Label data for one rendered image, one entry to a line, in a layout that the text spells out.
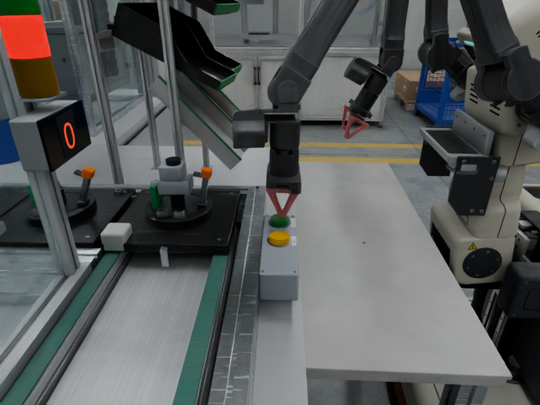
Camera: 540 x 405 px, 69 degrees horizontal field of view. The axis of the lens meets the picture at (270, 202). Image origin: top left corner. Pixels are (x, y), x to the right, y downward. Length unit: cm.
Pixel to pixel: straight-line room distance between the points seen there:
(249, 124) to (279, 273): 27
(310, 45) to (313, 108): 417
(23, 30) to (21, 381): 44
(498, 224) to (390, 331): 55
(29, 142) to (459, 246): 102
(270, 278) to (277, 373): 15
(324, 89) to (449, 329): 424
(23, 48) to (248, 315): 47
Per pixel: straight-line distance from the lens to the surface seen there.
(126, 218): 88
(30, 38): 61
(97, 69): 102
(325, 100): 489
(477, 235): 120
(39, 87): 62
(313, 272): 86
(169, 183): 81
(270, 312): 76
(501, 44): 89
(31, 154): 61
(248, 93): 488
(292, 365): 68
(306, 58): 73
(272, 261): 71
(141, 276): 79
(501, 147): 114
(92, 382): 63
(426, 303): 84
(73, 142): 66
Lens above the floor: 138
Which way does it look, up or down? 27 degrees down
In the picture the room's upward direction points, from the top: straight up
